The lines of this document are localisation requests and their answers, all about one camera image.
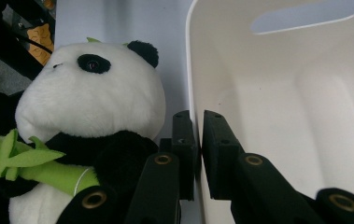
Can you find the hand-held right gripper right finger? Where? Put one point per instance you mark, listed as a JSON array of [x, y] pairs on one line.
[[221, 155]]

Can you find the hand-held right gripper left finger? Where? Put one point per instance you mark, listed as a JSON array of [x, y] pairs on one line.
[[187, 149]]

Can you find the white plastic bin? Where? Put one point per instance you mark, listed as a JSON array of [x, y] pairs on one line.
[[290, 93]]

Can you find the panda plush toy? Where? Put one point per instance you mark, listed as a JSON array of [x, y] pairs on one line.
[[96, 99]]

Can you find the black stand leg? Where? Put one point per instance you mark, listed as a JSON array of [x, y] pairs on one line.
[[3, 43]]

